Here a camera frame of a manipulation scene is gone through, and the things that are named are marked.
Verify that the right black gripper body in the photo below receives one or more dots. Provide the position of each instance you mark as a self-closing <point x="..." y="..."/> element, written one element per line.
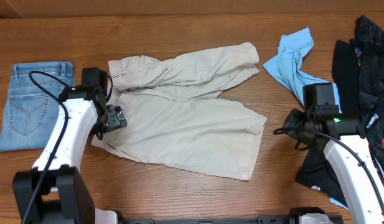
<point x="302" y="135"/>

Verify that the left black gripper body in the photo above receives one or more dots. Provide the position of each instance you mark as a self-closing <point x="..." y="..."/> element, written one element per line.
<point x="116" y="119"/>

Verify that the beige cotton shorts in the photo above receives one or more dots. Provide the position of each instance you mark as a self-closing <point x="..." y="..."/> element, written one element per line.
<point x="176" y="117"/>

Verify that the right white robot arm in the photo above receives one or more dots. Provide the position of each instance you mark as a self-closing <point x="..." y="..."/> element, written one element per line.
<point x="341" y="139"/>

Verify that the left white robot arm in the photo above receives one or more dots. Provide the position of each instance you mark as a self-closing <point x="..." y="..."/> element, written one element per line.
<point x="53" y="191"/>

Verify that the black garment with logo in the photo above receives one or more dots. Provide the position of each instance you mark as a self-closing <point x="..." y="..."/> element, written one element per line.
<point x="317" y="174"/>

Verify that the light blue shirt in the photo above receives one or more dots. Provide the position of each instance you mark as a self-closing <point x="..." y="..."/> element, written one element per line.
<point x="285" y="67"/>

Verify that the black patterned garment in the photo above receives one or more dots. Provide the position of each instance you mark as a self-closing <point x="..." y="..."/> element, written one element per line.
<point x="358" y="72"/>

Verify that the folded blue denim jeans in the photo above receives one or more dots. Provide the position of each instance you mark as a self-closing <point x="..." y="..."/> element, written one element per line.
<point x="30" y="114"/>

